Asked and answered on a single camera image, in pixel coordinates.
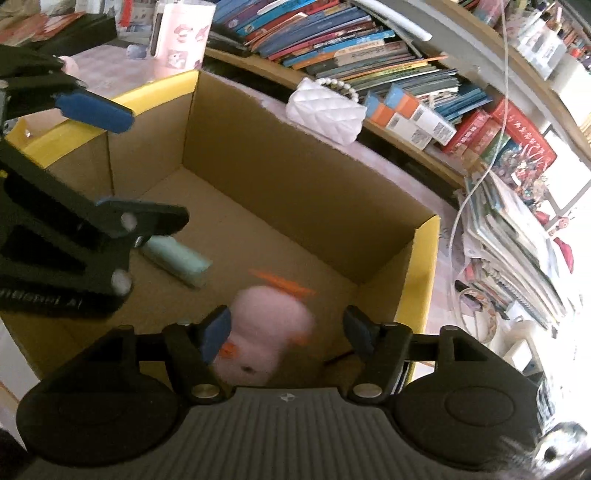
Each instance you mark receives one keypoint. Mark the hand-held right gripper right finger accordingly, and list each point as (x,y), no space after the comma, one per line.
(358,333)

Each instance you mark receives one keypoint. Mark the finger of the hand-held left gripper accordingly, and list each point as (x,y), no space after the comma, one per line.
(138,219)
(94,110)

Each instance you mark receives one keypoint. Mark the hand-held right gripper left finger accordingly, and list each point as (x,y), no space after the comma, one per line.
(216,333)

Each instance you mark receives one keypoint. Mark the pink plush toy orange beak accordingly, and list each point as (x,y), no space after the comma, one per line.
(265,332)

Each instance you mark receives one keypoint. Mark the mint green bottle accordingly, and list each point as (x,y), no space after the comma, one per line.
(181,261)

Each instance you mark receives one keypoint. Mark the yellow cardboard box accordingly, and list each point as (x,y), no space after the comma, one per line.
(286,189)

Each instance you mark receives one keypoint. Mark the black flat box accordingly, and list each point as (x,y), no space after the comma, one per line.
(78,34)

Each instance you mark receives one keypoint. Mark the red printed booklet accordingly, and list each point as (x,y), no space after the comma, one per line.
(41,25)

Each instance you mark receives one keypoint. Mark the pink cylindrical humidifier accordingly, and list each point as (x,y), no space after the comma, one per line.
(184,37)

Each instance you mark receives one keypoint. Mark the printed tape roll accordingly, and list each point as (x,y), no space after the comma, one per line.
(489,318)

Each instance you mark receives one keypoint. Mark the stack of magazines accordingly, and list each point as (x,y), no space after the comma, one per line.
(512,249)

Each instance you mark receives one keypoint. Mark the orange blue white carton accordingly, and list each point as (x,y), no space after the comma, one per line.
(392,122)
(418,110)

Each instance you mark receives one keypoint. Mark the red ornament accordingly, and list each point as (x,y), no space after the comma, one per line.
(564,251)

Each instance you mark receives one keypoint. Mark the red book set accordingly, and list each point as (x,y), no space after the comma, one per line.
(498,134)

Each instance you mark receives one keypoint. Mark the row of colourful books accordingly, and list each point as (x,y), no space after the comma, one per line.
(337,41)

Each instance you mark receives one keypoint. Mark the wooden bookshelf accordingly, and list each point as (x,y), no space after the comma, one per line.
(521,78)

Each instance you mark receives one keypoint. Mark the white storage box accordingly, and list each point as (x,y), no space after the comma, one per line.
(540,44)

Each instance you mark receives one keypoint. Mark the white shelf post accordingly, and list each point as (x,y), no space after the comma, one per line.
(397,21)

